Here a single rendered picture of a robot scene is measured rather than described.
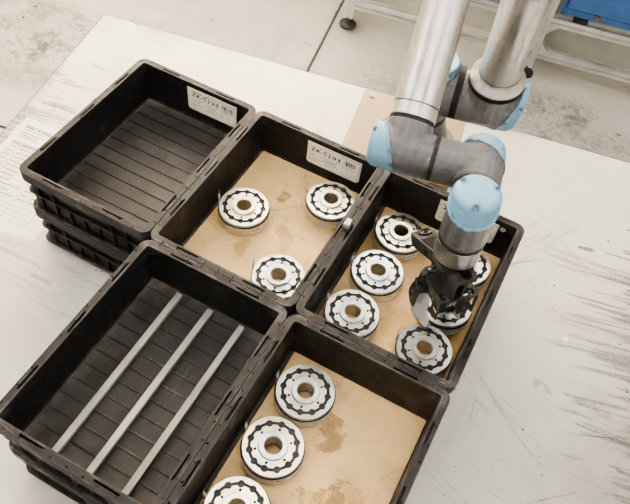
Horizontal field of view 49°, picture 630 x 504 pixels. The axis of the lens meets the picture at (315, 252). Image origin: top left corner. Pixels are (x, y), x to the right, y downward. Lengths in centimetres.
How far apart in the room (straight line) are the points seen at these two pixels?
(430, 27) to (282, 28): 217
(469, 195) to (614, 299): 72
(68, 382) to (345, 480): 49
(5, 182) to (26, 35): 165
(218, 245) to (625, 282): 92
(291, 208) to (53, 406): 59
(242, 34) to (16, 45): 95
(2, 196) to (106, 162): 28
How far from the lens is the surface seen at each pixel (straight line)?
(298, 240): 139
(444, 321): 130
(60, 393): 126
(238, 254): 136
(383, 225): 140
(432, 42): 115
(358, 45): 324
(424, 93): 112
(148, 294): 132
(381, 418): 122
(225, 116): 155
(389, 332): 130
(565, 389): 151
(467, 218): 103
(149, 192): 147
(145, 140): 158
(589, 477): 145
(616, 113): 331
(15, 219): 165
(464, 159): 111
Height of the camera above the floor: 194
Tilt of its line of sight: 54 degrees down
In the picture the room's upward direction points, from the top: 9 degrees clockwise
